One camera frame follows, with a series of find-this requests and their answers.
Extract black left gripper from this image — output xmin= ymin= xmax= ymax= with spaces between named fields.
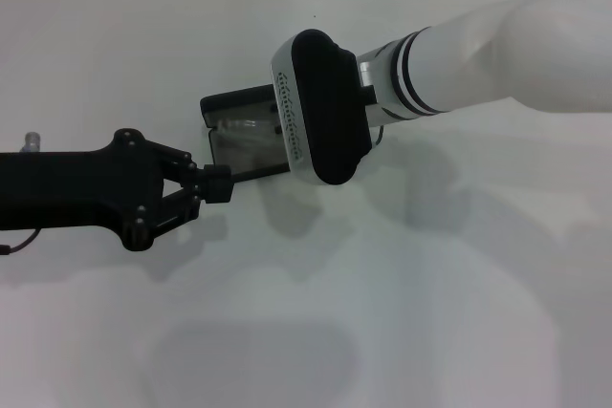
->
xmin=0 ymin=128 xmax=233 ymax=252

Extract transparent glasses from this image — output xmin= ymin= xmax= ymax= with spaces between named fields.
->
xmin=214 ymin=116 xmax=283 ymax=144

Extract black glasses case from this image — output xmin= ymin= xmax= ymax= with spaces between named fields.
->
xmin=199 ymin=84 xmax=293 ymax=185

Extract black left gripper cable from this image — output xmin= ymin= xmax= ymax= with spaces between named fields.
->
xmin=0 ymin=230 xmax=42 ymax=256

